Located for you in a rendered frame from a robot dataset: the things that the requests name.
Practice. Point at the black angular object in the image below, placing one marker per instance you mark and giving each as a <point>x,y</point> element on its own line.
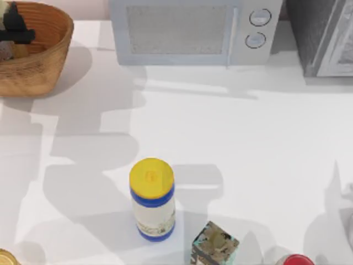
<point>16,27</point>

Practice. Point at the woven wooden basket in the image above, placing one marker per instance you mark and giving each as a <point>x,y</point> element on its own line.
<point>41,69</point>

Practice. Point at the round microwave knob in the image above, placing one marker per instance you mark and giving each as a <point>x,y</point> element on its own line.
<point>260,17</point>
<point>255,40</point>

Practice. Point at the microwave oven door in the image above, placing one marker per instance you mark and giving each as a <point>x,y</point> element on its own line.
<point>176,30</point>

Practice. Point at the teal patterned carton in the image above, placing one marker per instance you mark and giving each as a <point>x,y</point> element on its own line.
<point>215,245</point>

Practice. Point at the pale microwave oven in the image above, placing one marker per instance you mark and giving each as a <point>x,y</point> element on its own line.
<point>256,56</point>

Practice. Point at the white bottle with yellow lid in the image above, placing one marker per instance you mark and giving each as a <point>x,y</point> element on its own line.
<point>153,209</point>

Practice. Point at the grey cabinet door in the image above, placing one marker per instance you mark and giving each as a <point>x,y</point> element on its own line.
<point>339,52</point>

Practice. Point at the grey rounded lump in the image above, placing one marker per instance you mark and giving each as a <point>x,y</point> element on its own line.
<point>5,52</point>

